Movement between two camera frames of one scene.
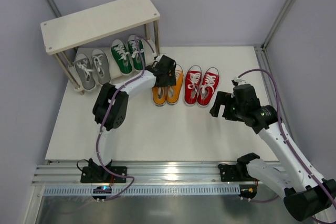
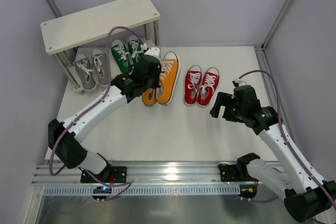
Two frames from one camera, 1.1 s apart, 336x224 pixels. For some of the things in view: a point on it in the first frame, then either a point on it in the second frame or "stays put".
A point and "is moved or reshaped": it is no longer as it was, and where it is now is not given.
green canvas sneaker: (134, 52) stays put
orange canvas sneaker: (159, 95) -> (149, 96)
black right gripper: (227, 106) stays put
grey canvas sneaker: (101, 63) stays put
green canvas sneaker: (122, 57) stays put
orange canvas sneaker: (172, 93) is moved or reshaped
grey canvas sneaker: (85, 71) stays put
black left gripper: (169, 77) -> (151, 70)
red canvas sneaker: (192, 78) stays put
